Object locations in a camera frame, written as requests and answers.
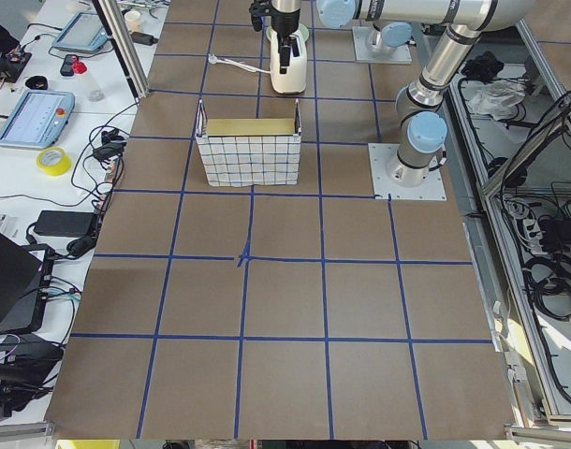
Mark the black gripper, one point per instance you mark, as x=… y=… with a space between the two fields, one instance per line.
x=285 y=22

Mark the white toaster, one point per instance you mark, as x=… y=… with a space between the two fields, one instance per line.
x=294 y=81

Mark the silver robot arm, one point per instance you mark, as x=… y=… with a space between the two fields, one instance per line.
x=385 y=45
x=424 y=132

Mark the green plate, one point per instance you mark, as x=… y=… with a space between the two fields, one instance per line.
x=302 y=29

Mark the checkered fabric basket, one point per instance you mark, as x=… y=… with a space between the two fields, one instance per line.
x=242 y=152

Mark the paper cup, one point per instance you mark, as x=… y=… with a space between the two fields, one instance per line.
x=133 y=20

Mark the red cap squeeze bottle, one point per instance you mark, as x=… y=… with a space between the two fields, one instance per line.
x=89 y=84

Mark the blue teach pendant far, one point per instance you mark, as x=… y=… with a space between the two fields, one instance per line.
x=84 y=33

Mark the blue teach pendant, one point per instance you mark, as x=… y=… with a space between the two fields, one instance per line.
x=38 y=119
x=84 y=33

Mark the crumpled white cloth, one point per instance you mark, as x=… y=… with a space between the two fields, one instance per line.
x=499 y=99

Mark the black phone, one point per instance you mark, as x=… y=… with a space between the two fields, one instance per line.
x=66 y=69

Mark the black tape roll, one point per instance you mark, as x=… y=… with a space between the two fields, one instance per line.
x=37 y=83

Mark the blue teach pendant near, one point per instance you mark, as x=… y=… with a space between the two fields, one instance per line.
x=38 y=119

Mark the yellow tape roll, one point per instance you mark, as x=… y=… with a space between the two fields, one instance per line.
x=54 y=161

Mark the black power adapter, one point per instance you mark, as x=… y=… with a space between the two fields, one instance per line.
x=59 y=223

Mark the black laptop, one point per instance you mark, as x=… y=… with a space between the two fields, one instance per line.
x=25 y=272

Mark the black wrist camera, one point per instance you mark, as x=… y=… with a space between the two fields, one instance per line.
x=258 y=10

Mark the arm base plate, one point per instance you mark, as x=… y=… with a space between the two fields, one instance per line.
x=385 y=46
x=392 y=180

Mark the aluminium frame post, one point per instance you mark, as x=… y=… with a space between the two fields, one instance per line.
x=113 y=22

